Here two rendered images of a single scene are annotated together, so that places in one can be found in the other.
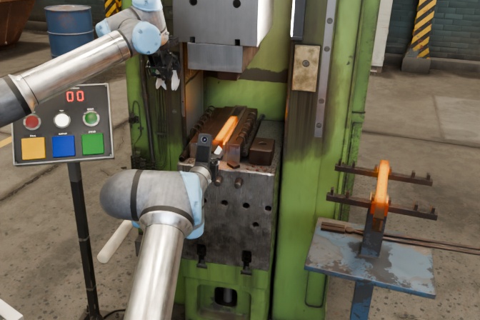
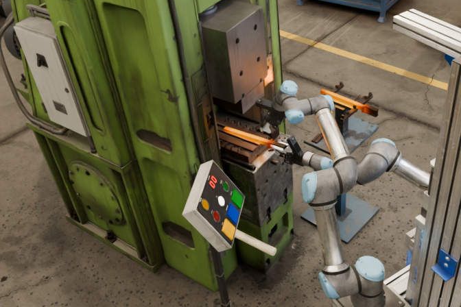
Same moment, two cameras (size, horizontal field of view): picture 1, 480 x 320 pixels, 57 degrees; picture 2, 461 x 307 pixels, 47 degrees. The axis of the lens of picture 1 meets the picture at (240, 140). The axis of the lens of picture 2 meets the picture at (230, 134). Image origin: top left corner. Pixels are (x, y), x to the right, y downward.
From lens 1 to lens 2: 2.48 m
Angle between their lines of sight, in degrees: 51
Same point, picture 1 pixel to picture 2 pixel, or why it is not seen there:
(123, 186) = (382, 161)
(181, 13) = (237, 85)
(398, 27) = not seen: outside the picture
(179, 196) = (392, 147)
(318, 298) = not seen: hidden behind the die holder
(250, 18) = (264, 63)
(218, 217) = (273, 183)
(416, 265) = (358, 123)
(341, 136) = not seen: hidden behind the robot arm
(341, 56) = (275, 53)
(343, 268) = (350, 146)
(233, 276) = (281, 209)
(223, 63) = (256, 96)
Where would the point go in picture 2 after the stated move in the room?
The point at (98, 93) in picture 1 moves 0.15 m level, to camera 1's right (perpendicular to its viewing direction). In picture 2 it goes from (215, 169) to (229, 150)
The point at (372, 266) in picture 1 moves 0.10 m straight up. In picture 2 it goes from (353, 136) to (354, 124)
